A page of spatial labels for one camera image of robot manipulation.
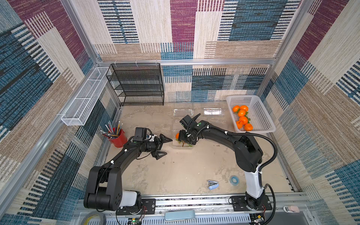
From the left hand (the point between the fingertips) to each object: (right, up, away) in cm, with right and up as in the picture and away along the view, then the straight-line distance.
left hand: (170, 145), depth 83 cm
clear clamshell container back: (+31, +21, +29) cm, 48 cm away
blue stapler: (+24, -21, -4) cm, 32 cm away
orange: (+54, +10, +17) cm, 57 cm away
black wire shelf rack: (-27, +42, +26) cm, 56 cm away
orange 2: (+48, +12, +19) cm, 53 cm away
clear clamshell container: (+8, +20, +19) cm, 28 cm away
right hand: (+8, +1, +8) cm, 12 cm away
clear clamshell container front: (+3, -2, +13) cm, 14 cm away
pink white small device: (+60, -28, -14) cm, 68 cm away
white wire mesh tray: (-45, +21, -10) cm, 50 cm away
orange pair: (+52, +15, +20) cm, 57 cm away
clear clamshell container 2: (+37, +12, +23) cm, 45 cm away
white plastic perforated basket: (+58, +18, +28) cm, 67 cm away
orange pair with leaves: (+49, +23, +27) cm, 61 cm away
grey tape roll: (-37, -31, -13) cm, 50 cm away
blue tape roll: (+37, -20, -1) cm, 42 cm away
